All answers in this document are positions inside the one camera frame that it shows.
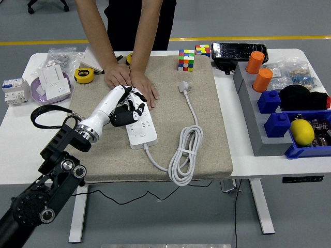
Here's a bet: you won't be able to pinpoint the yellow lemon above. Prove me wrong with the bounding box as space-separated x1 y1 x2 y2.
289 119 315 148

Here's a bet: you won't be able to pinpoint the grey stepped block board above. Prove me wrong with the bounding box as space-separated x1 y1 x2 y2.
233 61 294 157

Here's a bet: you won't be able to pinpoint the person's right hand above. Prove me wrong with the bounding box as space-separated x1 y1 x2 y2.
104 63 133 89

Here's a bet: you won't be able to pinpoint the black office chair base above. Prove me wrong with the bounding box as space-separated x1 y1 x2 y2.
27 0 70 14

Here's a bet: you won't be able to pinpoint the purple bowl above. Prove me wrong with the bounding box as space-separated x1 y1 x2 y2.
30 71 72 106

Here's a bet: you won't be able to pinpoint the orange plastic cylinder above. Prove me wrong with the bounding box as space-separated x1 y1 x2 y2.
252 68 274 93
245 51 266 75

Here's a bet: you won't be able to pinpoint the person's left hand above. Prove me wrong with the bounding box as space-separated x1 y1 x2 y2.
129 69 160 109

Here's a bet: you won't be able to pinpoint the black plug adapter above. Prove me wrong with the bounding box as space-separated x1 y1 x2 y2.
111 111 135 128

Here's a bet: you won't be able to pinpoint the large Rubik's cube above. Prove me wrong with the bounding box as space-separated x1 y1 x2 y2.
177 49 195 72

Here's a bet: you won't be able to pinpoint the white power strip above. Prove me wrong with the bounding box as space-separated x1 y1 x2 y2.
123 89 159 150

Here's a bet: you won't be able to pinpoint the white wall switch panel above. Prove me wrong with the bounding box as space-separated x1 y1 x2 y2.
79 46 104 73

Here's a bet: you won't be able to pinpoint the thin black adapter cord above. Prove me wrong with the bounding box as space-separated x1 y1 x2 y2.
77 180 215 206

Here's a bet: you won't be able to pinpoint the white power strip cord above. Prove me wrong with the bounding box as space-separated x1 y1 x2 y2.
143 90 204 187

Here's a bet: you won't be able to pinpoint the clear bag blue resistors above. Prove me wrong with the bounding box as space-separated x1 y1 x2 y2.
284 58 324 92

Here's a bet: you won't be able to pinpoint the blue plastic bin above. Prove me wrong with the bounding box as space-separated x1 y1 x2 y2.
284 110 331 160

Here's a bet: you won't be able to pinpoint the glossy black wrapped box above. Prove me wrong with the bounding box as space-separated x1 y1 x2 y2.
211 42 269 63

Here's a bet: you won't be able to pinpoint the dark brown capacitors pile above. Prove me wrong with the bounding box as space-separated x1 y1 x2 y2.
310 117 331 148

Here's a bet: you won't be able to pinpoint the white table leg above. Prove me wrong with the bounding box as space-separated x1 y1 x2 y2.
249 178 275 235
68 184 89 244

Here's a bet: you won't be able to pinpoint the white wall socket panel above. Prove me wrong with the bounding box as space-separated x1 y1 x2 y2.
42 76 72 100

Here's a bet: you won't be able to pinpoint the black table power cable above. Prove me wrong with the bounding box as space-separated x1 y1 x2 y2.
233 179 243 248

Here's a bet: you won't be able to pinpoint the black plastic holder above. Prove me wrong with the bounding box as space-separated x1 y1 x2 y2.
212 58 238 75

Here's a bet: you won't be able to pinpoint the white circuit breaker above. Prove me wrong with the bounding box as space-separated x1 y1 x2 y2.
2 77 31 106

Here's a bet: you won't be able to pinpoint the clear bag metal screws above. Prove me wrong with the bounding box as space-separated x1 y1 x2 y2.
46 46 82 75

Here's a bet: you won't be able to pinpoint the white grey strip plug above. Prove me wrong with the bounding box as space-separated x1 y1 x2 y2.
178 81 193 94

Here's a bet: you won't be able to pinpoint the person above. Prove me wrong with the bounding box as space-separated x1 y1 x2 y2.
104 0 178 52

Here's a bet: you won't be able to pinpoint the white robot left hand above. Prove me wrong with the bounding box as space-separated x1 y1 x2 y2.
81 84 148 131

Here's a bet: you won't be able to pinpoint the clear bag white parts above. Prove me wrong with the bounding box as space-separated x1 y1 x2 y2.
263 60 288 91

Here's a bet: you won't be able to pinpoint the small Rubik's cube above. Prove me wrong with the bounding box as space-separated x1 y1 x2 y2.
194 44 212 58

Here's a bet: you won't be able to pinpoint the blue plastic block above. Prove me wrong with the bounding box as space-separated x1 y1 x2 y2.
263 113 292 138
257 89 282 114

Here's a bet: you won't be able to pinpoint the grey-brown fabric mat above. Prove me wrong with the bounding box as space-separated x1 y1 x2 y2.
58 55 234 184

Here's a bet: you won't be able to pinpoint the black table control panel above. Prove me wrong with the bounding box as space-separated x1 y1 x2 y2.
282 175 324 184

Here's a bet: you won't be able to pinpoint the black cloth with red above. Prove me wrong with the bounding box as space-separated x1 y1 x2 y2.
278 84 331 112

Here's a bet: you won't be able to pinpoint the white plastic panel box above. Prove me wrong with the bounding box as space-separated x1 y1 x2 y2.
37 64 65 87

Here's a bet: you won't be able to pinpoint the grey metal table bracket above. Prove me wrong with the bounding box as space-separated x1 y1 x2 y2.
220 179 243 193

